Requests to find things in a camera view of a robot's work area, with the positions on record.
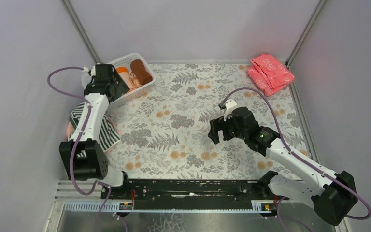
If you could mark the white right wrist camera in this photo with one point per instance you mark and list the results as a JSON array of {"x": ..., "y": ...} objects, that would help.
[{"x": 228, "y": 106}]

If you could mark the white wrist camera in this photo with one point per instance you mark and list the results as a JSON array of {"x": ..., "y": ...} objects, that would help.
[
  {"x": 228, "y": 106},
  {"x": 88, "y": 73}
]

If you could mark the orange rolled towel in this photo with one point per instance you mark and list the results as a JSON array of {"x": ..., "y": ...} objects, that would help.
[{"x": 124, "y": 74}]

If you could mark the floral patterned table mat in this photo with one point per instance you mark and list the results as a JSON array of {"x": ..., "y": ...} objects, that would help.
[{"x": 164, "y": 132}]

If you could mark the green white striped towel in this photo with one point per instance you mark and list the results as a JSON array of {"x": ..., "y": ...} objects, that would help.
[{"x": 76, "y": 113}]

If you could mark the pink patterned folded towel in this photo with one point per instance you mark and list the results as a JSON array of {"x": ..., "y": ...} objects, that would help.
[{"x": 269, "y": 74}]

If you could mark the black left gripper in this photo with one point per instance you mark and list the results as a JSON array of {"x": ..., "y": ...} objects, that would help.
[{"x": 118, "y": 87}]

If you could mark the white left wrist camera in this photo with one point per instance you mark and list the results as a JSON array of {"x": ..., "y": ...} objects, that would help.
[{"x": 88, "y": 73}]

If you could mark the pink towel under striped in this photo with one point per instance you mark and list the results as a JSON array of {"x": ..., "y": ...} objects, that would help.
[{"x": 109, "y": 136}]

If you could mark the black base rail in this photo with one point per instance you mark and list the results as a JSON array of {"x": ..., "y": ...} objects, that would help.
[{"x": 169, "y": 194}]

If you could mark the beige patterned rolled towel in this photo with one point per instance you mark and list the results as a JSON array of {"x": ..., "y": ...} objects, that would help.
[{"x": 134, "y": 80}]

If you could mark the white plastic basket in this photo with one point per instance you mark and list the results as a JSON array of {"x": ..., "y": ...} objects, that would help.
[{"x": 137, "y": 92}]

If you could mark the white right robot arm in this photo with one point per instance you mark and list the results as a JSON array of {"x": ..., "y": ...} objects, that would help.
[{"x": 325, "y": 191}]

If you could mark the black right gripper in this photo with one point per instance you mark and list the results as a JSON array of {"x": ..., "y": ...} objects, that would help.
[{"x": 222, "y": 128}]

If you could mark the brown towel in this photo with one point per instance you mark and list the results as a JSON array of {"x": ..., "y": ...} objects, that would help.
[{"x": 140, "y": 72}]

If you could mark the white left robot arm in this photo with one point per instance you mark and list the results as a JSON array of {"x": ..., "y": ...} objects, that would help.
[{"x": 82, "y": 153}]

